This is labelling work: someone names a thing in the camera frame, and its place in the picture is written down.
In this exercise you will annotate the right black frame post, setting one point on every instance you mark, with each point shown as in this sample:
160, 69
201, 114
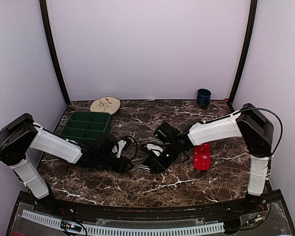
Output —
244, 51

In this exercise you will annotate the dark blue mug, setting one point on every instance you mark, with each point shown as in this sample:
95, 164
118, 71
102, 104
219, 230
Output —
203, 98

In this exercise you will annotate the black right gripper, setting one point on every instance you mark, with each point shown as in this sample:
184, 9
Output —
162, 165

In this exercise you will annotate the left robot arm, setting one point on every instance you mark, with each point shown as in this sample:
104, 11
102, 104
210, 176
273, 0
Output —
24, 133

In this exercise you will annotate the black frame post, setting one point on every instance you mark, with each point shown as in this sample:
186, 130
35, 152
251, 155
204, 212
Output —
52, 50
244, 51

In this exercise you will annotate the black striped ankle sock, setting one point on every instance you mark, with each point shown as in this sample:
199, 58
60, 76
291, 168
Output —
153, 168

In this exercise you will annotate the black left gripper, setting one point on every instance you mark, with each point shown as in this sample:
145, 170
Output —
124, 162

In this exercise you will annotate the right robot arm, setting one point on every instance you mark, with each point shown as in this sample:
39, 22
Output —
248, 123

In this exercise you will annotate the white slotted cable duct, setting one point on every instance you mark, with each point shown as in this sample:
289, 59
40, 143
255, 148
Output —
94, 230

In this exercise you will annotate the red Santa Christmas sock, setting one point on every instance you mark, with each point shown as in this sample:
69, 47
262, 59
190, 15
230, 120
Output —
201, 157

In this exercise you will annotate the beige decorated plate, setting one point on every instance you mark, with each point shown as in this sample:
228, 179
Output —
105, 105

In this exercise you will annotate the green plastic divider tray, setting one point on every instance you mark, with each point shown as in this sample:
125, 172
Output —
84, 127

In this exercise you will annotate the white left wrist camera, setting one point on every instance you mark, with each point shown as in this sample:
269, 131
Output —
119, 147

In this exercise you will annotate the left black frame post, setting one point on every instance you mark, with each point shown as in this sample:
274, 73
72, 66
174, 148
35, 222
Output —
52, 50

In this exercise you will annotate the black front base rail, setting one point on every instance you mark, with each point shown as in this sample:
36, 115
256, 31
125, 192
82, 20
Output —
224, 211

